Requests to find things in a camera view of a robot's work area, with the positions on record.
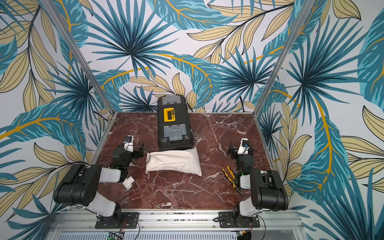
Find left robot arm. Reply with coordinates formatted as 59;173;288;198
54;146;144;230

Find cream cloth soil bag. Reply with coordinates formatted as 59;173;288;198
146;148;202;177

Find white pipe fitting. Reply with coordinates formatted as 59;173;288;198
122;176;135;190

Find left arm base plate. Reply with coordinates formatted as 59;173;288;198
95;212;140;230

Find black yellow toolbox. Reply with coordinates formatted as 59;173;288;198
158;95;195;151

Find yellow black pliers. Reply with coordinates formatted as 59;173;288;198
222;166;243;195

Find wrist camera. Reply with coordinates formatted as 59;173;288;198
238;138;250;155
124;135;134;153

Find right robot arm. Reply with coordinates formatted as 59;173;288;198
220;138;289;228

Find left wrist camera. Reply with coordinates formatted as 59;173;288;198
124;135;134;153

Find aluminium front rail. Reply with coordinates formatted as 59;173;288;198
45;209;308;240

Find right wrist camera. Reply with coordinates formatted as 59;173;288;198
238;138;250;155

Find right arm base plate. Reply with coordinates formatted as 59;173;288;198
213;211;260;229

